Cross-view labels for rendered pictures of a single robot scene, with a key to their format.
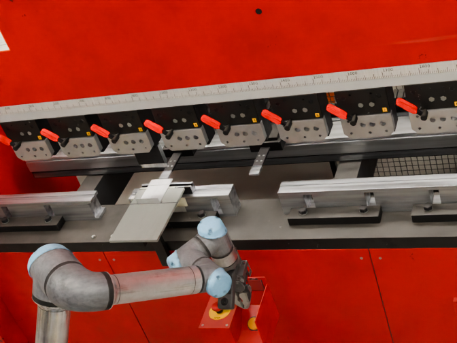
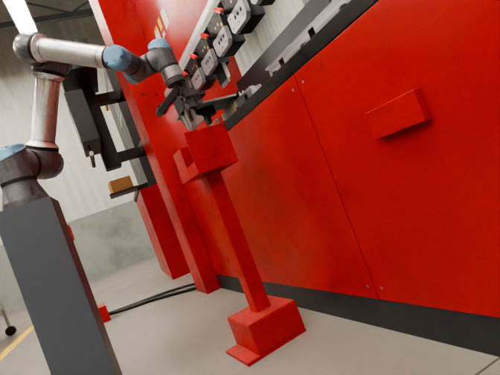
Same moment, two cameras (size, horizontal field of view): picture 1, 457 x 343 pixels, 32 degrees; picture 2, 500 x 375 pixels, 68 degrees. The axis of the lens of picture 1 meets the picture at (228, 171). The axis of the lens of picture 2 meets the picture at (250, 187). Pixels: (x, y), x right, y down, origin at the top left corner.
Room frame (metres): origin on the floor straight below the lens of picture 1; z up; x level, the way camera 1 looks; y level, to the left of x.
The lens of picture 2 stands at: (0.83, -0.77, 0.54)
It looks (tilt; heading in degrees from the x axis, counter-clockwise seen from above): 1 degrees up; 35
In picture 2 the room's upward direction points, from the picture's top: 21 degrees counter-clockwise
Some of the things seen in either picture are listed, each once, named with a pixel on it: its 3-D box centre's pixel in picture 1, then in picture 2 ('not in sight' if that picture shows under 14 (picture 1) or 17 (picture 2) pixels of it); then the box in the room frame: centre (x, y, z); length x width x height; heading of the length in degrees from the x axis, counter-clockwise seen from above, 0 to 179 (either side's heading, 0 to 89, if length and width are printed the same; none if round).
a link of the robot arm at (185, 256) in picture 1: (190, 260); (138, 68); (1.79, 0.19, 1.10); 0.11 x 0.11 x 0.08; 23
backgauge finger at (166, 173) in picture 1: (175, 154); not in sight; (2.52, 0.16, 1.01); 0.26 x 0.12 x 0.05; 151
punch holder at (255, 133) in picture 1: (241, 116); (242, 6); (2.19, -0.10, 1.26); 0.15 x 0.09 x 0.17; 61
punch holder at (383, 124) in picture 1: (366, 106); not in sight; (1.99, -0.44, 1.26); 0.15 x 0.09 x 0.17; 61
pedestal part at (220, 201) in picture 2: not in sight; (235, 240); (1.90, 0.13, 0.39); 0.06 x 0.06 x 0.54; 63
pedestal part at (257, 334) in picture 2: not in sight; (260, 327); (1.87, 0.15, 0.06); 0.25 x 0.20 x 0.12; 153
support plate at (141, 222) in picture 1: (147, 214); (205, 107); (2.24, 0.30, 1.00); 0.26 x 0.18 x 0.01; 151
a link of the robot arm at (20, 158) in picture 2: not in sight; (13, 164); (1.48, 0.64, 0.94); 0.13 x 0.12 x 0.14; 23
